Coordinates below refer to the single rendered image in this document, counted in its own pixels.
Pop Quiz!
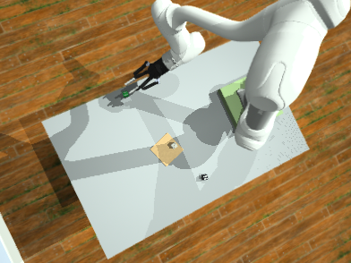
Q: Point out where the green die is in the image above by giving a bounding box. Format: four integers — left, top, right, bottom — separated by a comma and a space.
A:
123, 90, 129, 98

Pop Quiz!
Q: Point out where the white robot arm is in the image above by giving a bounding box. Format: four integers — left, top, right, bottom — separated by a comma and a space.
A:
151, 0, 350, 151

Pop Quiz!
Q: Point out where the tan rectangular mat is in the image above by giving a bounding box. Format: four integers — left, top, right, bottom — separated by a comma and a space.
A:
150, 133, 183, 166

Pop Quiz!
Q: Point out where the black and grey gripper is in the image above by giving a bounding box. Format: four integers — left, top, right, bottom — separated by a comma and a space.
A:
124, 57, 169, 94

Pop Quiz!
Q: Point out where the black die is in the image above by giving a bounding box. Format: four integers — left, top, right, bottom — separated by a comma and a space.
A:
201, 174, 209, 181

